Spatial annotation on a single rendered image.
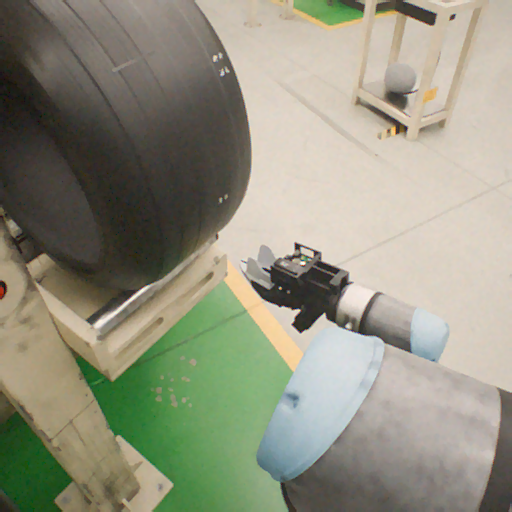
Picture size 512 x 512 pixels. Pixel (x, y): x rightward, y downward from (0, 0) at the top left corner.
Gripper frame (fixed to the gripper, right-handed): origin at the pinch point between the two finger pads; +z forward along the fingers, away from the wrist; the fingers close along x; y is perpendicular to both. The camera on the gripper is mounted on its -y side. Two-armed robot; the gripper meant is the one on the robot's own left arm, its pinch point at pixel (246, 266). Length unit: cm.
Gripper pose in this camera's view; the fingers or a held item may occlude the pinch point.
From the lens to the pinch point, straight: 84.1
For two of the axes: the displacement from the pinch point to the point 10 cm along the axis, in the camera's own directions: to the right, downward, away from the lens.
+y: -1.0, -7.5, -6.5
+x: -6.1, 5.6, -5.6
